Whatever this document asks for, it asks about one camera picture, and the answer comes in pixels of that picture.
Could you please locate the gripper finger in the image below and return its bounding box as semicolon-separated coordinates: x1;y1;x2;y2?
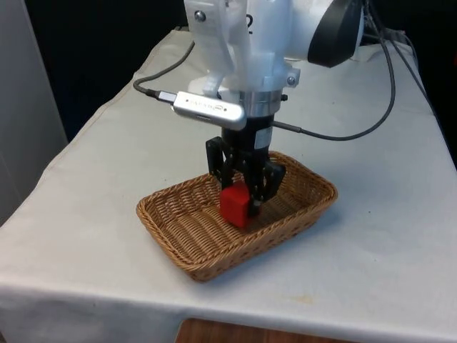
205;136;248;190
245;154;287;218

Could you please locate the wicker basket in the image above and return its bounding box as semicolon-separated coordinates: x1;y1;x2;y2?
136;150;338;284

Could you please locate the red cube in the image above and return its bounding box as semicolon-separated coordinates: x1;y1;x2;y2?
219;182;250;228

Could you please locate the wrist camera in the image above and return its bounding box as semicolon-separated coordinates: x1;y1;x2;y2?
159;90;248;131

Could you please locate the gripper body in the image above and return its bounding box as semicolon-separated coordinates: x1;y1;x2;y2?
221;115;275;158

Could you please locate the black cable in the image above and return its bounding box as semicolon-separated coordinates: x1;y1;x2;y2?
272;6;398;141
388;31;442;121
133;39;196;101

